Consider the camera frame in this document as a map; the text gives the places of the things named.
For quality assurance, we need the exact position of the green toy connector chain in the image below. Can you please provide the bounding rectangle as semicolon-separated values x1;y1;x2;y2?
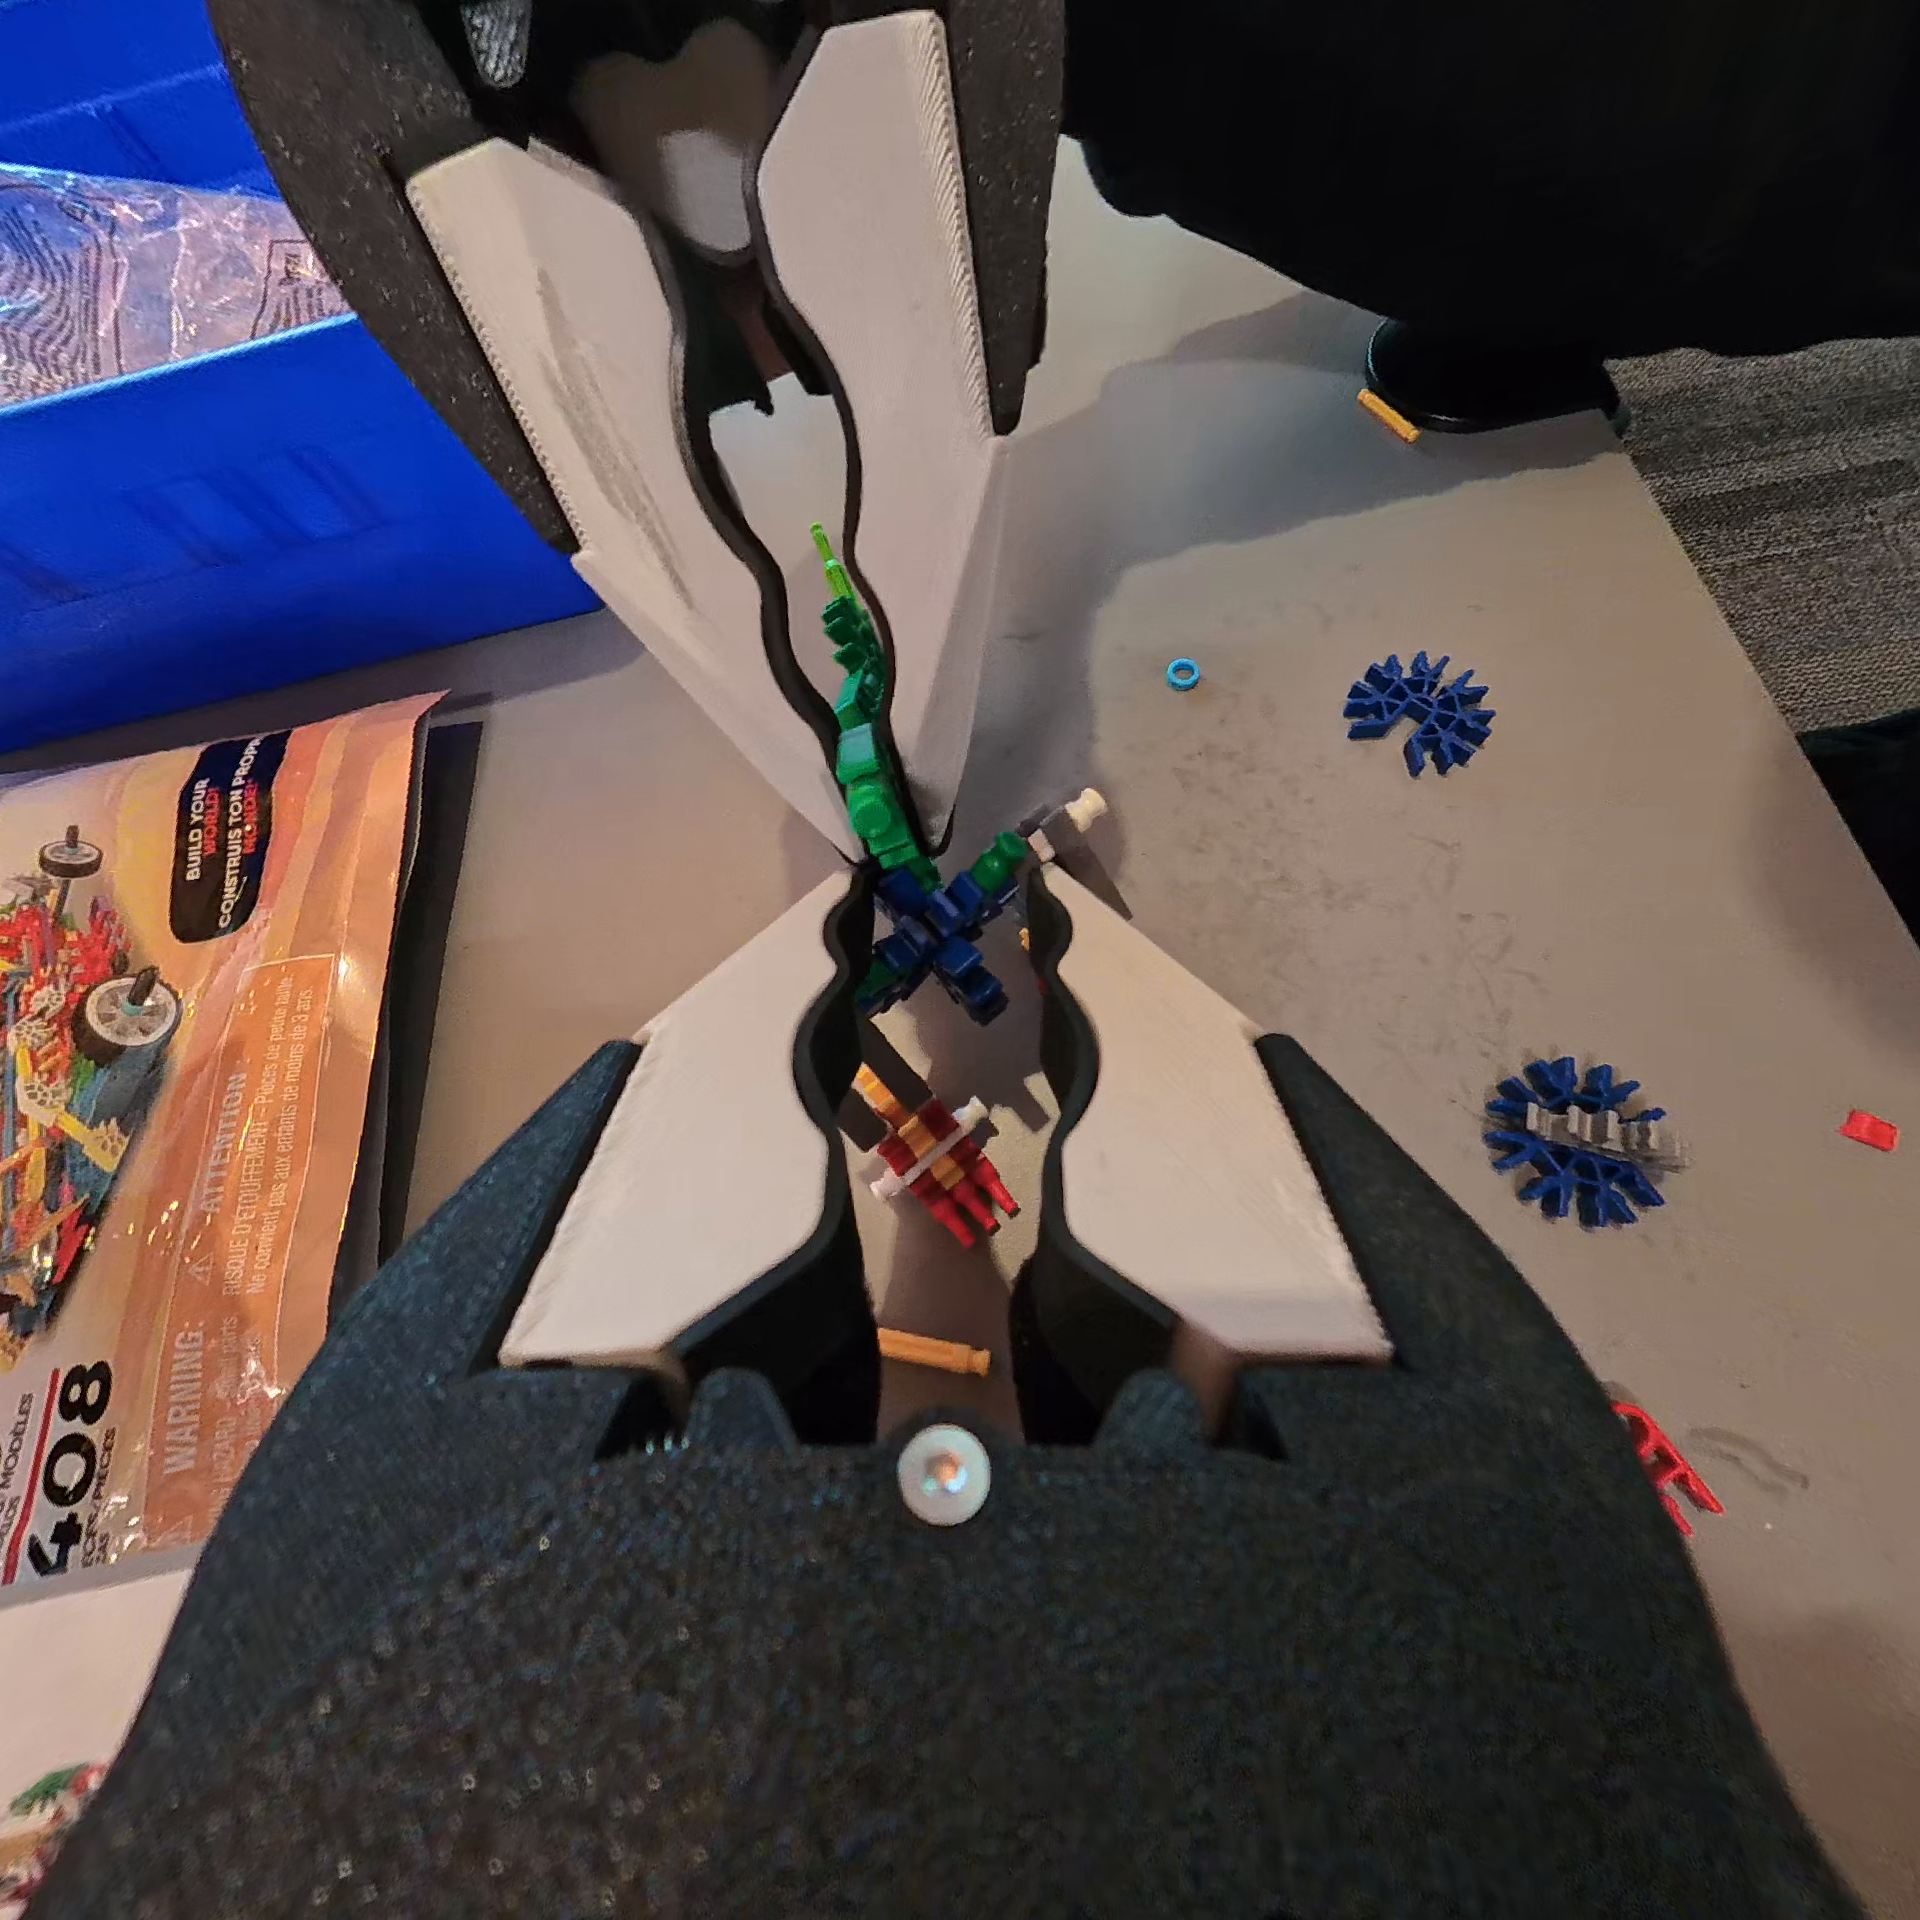
809;522;922;873

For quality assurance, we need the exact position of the person's right forearm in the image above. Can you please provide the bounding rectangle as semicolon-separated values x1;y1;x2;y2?
1051;0;1920;442

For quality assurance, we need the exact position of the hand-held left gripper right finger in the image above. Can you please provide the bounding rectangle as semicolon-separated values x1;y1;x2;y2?
1031;870;1390;1372

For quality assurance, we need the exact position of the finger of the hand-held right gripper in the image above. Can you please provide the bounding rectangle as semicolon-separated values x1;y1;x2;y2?
403;140;870;866
753;10;1017;846

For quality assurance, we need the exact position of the printed instruction booklet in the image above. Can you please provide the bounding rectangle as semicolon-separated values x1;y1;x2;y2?
0;1573;200;1920

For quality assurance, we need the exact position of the person's dark clothed body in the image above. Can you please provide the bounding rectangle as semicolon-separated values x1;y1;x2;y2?
1800;707;1920;846

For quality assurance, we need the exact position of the blue snowflake toy connector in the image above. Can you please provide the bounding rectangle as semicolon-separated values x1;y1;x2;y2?
1341;652;1494;780

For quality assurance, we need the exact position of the red toy connector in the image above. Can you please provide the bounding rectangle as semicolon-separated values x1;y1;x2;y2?
1613;1402;1723;1543

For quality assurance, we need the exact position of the blue and grey connector pair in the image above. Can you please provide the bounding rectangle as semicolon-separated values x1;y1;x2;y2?
1484;1059;1691;1232

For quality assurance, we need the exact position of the colourful toy construction model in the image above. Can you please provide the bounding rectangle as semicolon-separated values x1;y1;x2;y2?
847;787;1112;1247

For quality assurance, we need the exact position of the orange toy set package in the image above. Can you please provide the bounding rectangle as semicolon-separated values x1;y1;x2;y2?
0;689;454;1616

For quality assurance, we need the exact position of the blue storage bin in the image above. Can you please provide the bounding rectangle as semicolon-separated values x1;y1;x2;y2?
0;0;604;754

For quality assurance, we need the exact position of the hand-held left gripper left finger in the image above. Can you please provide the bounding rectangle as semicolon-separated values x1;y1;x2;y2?
499;870;870;1367

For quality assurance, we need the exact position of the clear plastic bag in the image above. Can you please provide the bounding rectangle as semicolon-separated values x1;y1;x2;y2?
0;165;358;411

